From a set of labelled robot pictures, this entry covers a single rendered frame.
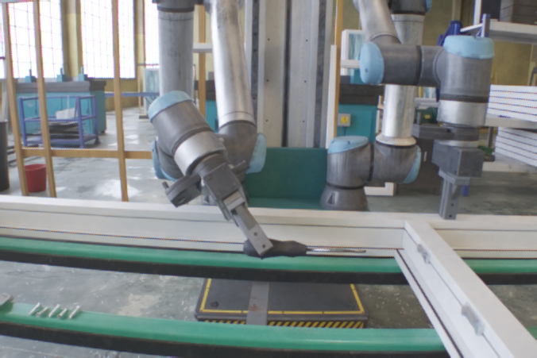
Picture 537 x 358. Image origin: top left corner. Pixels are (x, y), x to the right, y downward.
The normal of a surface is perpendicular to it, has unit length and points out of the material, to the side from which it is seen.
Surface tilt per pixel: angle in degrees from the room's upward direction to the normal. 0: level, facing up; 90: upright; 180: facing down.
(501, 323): 0
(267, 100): 90
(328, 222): 90
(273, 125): 90
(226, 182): 55
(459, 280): 0
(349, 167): 90
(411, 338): 0
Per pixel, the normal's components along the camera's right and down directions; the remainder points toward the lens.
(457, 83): -0.70, 0.17
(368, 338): 0.02, -0.97
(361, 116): -0.05, 0.25
